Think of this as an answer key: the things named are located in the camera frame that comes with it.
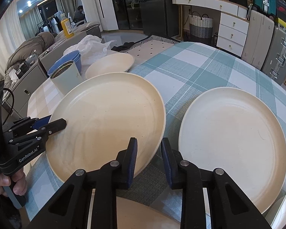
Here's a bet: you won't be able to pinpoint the large cream plate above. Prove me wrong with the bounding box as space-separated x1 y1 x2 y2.
87 188 182 229

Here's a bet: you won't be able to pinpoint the blue stacked bowls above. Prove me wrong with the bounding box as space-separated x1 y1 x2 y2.
47 50 82 76

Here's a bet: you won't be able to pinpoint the person's left hand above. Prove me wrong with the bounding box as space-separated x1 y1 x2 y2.
0 168 28 196

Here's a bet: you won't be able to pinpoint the pale green tumbler cup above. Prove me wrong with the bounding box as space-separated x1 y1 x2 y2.
50 60 83 95

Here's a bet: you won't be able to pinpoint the white plastic bag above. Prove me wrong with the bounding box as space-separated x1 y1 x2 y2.
63 35 116 66

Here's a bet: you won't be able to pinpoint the yellow bottle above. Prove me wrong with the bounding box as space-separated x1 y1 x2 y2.
61 17 74 38

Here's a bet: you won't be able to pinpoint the small cream bowl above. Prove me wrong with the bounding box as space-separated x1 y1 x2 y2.
85 53 135 79

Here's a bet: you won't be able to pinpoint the seated person background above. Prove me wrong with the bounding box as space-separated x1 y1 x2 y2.
73 5 86 23

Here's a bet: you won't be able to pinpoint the dotted floor rug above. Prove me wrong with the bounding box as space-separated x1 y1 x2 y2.
112 34 181 67

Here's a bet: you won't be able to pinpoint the teal plaid tablecloth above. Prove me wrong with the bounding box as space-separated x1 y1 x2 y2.
24 41 286 229

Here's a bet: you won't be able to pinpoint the black refrigerator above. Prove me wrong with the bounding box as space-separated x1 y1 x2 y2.
139 0 179 37

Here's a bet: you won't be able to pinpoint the silver aluminium suitcase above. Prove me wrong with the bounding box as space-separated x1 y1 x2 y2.
261 26 286 85

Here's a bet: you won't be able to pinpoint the woven laundry basket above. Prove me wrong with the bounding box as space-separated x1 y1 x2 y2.
189 11 213 45

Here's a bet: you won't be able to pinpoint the beige suitcase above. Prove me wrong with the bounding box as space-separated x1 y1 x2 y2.
241 10 274 70

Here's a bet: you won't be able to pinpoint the white dresser desk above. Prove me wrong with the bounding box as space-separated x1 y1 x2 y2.
172 0 249 57

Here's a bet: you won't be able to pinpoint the black cable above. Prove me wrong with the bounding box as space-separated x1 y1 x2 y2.
0 88 15 196

